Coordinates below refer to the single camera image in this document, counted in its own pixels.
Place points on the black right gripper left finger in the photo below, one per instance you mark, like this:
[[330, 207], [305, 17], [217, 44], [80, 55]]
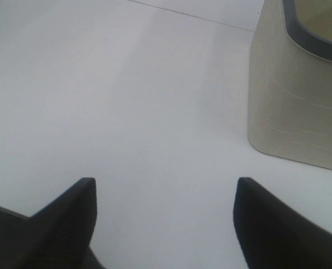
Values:
[[57, 236]]

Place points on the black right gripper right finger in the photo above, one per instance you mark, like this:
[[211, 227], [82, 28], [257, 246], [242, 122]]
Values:
[[273, 235]]

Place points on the beige bin with grey rim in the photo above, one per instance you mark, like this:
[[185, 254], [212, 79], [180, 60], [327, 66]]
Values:
[[290, 82]]

